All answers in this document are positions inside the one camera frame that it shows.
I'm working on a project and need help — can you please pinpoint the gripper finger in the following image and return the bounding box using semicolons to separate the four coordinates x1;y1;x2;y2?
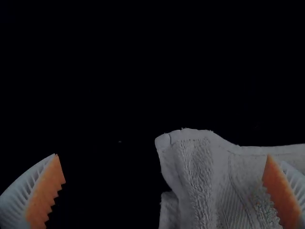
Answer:
261;153;305;229
0;153;67;229

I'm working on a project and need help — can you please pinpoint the black mat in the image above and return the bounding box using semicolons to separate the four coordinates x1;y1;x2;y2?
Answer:
0;0;305;229

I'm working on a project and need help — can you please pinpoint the pale towel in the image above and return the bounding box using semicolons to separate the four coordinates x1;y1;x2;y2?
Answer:
154;127;305;229

